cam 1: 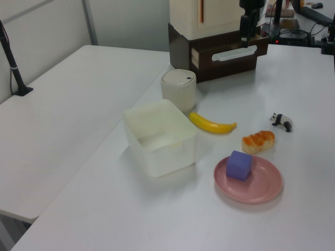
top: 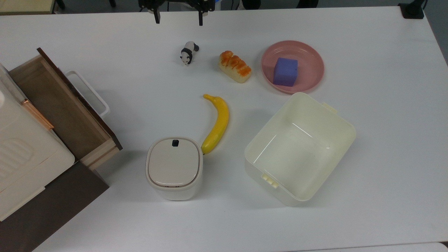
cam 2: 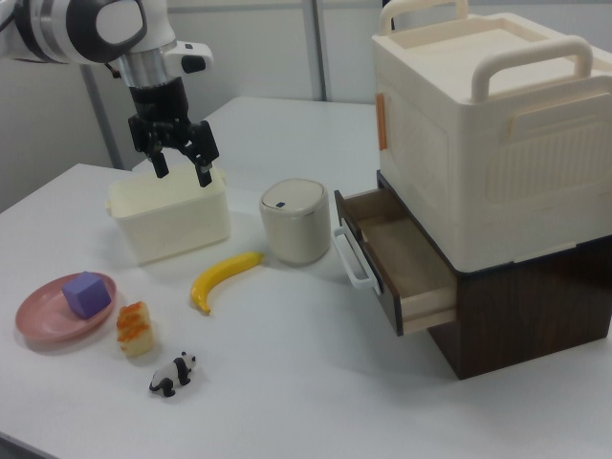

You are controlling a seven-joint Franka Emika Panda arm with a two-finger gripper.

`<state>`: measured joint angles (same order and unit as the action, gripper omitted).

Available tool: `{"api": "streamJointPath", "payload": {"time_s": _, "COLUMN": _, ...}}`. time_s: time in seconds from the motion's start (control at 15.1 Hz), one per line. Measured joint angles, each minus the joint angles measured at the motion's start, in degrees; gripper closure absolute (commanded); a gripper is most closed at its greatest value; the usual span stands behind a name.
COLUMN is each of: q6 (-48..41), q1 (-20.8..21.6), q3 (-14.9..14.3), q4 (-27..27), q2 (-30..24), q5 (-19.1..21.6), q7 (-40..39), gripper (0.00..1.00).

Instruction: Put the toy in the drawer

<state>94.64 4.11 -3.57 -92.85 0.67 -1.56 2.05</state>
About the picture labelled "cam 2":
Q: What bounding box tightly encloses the purple cube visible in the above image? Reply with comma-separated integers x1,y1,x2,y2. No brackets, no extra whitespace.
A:
61,271,113,319

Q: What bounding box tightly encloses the black and white panda toy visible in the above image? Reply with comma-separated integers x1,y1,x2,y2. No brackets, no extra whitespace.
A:
147,351,198,397

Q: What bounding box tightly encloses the toy sushi with orange topping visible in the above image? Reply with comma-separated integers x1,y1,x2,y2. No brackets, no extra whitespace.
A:
116,300,156,358

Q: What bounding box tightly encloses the cream rectangular plastic bin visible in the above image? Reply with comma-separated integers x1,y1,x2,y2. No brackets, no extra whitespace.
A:
104,162,232,266

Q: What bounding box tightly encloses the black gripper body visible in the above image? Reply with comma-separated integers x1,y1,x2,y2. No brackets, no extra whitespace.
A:
127,76,191,129

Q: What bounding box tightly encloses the dark wood drawer cabinet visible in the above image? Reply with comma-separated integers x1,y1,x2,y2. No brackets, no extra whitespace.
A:
376,169,612,382

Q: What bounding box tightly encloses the cream storage box with handles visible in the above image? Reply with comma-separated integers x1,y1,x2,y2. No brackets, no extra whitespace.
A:
371,0,612,274

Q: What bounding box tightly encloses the open drawer with white handle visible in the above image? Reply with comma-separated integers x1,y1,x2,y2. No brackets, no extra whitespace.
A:
332,187,458,338

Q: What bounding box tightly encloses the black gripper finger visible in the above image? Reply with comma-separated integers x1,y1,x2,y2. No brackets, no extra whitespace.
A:
127,116,170,180
172,120,221,188

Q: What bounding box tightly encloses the small cream lidded trash can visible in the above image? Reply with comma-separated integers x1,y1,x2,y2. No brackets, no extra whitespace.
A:
259,178,332,266

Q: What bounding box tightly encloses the pink plastic plate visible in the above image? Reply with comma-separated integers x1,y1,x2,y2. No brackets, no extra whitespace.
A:
14,273,118,342

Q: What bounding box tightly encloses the yellow toy banana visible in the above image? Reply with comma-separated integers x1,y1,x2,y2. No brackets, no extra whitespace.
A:
189,251,266,316

